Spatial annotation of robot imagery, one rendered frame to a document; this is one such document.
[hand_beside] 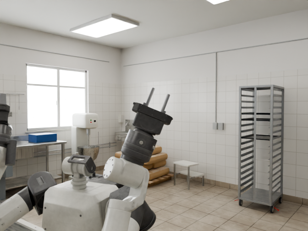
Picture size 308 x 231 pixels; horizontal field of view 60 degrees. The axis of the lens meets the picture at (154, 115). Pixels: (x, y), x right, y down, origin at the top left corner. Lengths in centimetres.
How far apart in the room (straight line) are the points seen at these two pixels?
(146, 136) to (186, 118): 486
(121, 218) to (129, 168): 13
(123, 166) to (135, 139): 8
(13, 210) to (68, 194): 24
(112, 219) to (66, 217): 33
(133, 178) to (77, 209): 30
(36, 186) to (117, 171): 52
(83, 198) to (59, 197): 10
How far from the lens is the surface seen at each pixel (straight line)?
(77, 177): 106
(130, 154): 74
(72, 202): 102
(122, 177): 75
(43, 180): 121
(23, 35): 578
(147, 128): 76
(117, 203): 74
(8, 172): 214
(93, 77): 643
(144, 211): 97
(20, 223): 165
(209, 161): 540
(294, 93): 474
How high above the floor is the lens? 150
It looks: 2 degrees down
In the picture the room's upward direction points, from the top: straight up
